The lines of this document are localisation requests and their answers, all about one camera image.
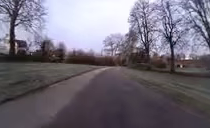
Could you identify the frosty grass field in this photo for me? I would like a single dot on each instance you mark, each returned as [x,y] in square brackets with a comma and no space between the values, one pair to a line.
[26,78]

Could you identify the dark grey asphalt path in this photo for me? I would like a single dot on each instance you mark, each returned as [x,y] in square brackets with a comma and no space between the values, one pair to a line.
[109,103]

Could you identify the frosty grass verge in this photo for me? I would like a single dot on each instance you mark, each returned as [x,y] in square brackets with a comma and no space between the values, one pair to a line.
[189,88]

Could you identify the small distant bare tree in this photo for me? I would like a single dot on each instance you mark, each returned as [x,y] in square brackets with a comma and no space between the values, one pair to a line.
[112,41]

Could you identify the white house with dark roof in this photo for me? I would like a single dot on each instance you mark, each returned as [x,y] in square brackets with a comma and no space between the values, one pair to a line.
[20,45]

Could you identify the large bare tree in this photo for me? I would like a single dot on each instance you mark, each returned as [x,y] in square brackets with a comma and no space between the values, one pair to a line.
[12,36]

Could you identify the brown hedge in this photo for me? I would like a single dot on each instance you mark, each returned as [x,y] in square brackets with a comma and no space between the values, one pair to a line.
[89,60]

